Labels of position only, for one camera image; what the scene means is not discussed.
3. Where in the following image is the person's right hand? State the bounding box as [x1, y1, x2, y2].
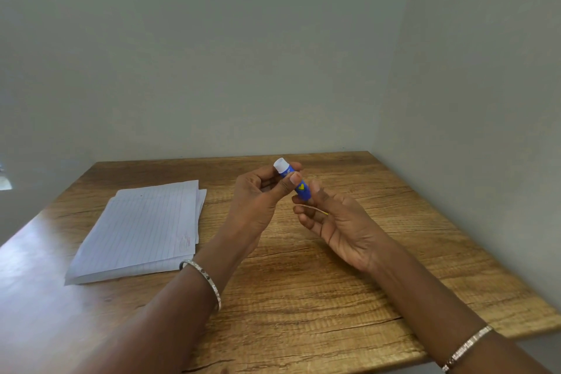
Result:
[291, 180, 399, 274]

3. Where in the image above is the person's left hand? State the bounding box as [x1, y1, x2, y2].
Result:
[213, 162, 304, 257]

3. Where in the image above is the blue glue stick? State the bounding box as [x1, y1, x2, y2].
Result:
[283, 165, 312, 202]

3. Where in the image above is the person's right forearm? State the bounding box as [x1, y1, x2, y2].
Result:
[369, 241, 554, 374]

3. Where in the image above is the person's left forearm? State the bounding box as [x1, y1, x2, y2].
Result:
[72, 236, 251, 374]

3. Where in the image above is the lined white paper sheet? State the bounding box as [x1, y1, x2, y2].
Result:
[115, 179, 208, 245]

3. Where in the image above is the stack of lined paper sheets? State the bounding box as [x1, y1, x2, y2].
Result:
[64, 187, 199, 286]

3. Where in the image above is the silver bracelet with dark studs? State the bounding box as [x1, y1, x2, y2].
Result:
[178, 259, 223, 313]

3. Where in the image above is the silver sparkling bracelet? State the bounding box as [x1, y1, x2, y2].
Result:
[440, 325, 495, 374]

